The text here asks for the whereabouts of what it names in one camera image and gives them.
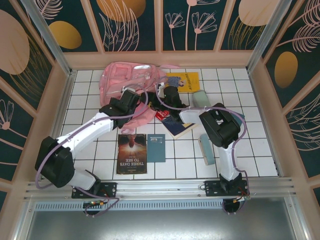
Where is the mint green pencil case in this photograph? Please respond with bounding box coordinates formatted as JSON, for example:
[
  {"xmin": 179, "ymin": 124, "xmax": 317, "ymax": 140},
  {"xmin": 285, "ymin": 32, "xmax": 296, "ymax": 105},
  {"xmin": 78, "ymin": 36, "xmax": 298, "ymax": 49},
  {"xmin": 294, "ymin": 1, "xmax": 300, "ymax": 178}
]
[{"xmin": 191, "ymin": 90, "xmax": 213, "ymax": 108}]

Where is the dark Three Days book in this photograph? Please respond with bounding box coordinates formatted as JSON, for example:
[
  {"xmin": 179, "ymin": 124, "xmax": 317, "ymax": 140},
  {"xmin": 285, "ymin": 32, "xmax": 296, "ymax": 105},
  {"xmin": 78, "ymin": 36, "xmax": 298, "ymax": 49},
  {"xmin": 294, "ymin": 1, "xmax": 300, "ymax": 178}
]
[{"xmin": 116, "ymin": 133, "xmax": 148, "ymax": 175}]

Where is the light teal thick book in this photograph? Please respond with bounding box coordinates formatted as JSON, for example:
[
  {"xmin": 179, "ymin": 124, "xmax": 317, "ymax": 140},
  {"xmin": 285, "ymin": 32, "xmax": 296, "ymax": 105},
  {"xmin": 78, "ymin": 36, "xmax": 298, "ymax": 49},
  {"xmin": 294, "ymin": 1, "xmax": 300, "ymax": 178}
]
[{"xmin": 197, "ymin": 133, "xmax": 215, "ymax": 166}]

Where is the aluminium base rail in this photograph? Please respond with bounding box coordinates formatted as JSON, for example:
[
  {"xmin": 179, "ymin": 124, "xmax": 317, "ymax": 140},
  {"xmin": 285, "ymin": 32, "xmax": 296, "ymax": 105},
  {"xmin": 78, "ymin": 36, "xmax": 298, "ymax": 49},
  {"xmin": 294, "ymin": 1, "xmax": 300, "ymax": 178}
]
[{"xmin": 23, "ymin": 177, "xmax": 300, "ymax": 201}]

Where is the aluminium side rail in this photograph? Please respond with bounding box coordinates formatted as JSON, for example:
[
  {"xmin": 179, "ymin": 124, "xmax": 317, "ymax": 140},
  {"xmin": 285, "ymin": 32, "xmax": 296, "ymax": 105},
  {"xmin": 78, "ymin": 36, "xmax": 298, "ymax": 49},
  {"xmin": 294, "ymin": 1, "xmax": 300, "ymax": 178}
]
[
  {"xmin": 247, "ymin": 69, "xmax": 285, "ymax": 177},
  {"xmin": 37, "ymin": 69, "xmax": 78, "ymax": 181}
]

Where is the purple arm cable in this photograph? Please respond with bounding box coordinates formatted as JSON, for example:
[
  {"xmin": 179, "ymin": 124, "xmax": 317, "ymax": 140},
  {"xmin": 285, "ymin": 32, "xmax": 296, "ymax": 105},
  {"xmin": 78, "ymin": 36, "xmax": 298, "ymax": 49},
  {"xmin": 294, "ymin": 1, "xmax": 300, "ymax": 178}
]
[
  {"xmin": 156, "ymin": 82, "xmax": 251, "ymax": 216},
  {"xmin": 34, "ymin": 84, "xmax": 151, "ymax": 218}
]

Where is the thin teal notebook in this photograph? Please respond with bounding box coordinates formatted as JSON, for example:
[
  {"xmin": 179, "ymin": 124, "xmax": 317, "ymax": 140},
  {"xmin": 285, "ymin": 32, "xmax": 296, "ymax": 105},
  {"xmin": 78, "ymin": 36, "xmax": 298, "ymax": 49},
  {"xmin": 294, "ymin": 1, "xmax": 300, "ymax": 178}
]
[{"xmin": 146, "ymin": 133, "xmax": 166, "ymax": 164}]

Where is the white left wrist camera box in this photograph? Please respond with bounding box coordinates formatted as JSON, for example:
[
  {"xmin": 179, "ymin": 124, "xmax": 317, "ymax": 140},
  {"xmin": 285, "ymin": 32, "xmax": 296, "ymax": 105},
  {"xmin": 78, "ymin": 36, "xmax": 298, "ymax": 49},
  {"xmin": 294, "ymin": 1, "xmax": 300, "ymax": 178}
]
[{"xmin": 121, "ymin": 84, "xmax": 137, "ymax": 94}]

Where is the aluminium frame post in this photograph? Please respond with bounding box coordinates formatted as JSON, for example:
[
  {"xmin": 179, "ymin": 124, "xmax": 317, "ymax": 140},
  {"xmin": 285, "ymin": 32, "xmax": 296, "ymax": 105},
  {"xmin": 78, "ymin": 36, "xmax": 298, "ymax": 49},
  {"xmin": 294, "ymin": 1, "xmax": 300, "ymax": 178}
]
[
  {"xmin": 246, "ymin": 0, "xmax": 301, "ymax": 73},
  {"xmin": 19, "ymin": 0, "xmax": 77, "ymax": 77}
]

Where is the small square teal notebook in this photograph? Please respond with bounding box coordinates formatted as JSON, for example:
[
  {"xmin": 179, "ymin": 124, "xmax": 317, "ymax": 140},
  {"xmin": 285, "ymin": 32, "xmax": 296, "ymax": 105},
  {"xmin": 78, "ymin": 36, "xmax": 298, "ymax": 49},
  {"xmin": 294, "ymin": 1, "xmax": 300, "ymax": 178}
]
[{"xmin": 234, "ymin": 114, "xmax": 246, "ymax": 128}]

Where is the navy blue book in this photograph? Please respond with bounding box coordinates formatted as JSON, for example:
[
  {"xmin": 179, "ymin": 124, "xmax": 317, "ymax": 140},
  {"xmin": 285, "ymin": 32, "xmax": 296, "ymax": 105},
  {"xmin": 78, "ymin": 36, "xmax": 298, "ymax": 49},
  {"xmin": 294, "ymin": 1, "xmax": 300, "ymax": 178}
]
[{"xmin": 161, "ymin": 116, "xmax": 201, "ymax": 140}]

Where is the grey slotted cable duct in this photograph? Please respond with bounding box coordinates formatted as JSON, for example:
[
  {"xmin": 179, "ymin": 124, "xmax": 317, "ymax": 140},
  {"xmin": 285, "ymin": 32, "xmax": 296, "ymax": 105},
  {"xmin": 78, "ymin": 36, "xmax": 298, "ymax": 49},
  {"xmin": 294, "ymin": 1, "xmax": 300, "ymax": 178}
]
[{"xmin": 33, "ymin": 199, "xmax": 293, "ymax": 211}]

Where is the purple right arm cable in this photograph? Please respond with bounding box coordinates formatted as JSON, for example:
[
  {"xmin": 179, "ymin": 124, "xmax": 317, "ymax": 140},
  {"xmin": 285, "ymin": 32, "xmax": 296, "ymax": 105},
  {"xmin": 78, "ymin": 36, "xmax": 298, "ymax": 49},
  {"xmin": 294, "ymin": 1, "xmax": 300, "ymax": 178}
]
[{"xmin": 156, "ymin": 82, "xmax": 251, "ymax": 216}]

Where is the yellow cartoon book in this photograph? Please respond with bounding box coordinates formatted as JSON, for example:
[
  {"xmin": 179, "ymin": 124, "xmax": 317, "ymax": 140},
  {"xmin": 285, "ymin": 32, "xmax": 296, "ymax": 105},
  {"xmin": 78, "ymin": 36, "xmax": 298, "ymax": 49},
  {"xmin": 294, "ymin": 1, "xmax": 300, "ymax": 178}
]
[{"xmin": 164, "ymin": 71, "xmax": 201, "ymax": 94}]

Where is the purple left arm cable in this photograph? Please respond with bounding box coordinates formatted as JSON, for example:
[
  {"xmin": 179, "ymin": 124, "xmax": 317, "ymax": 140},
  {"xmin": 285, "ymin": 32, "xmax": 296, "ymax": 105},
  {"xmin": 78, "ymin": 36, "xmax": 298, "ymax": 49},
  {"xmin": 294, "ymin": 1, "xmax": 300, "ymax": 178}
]
[{"xmin": 34, "ymin": 84, "xmax": 151, "ymax": 218}]

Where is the grey metal sheet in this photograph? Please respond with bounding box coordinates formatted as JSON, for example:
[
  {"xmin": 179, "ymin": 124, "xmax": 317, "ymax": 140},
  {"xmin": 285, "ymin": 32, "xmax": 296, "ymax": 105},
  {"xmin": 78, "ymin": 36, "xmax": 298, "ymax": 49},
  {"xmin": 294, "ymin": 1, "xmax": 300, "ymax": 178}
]
[{"xmin": 14, "ymin": 209, "xmax": 308, "ymax": 240}]

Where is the pink backpack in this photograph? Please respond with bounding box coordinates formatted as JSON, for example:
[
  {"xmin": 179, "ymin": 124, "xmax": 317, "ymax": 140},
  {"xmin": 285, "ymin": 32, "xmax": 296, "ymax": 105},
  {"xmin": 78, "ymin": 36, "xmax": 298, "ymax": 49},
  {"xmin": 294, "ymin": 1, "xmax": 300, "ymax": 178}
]
[{"xmin": 98, "ymin": 62, "xmax": 181, "ymax": 135}]

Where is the red packet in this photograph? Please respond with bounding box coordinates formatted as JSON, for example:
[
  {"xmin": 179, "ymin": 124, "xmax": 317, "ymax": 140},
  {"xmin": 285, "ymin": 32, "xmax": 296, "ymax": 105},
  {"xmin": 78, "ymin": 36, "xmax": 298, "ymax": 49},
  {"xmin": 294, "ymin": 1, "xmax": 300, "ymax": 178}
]
[{"xmin": 154, "ymin": 111, "xmax": 171, "ymax": 121}]

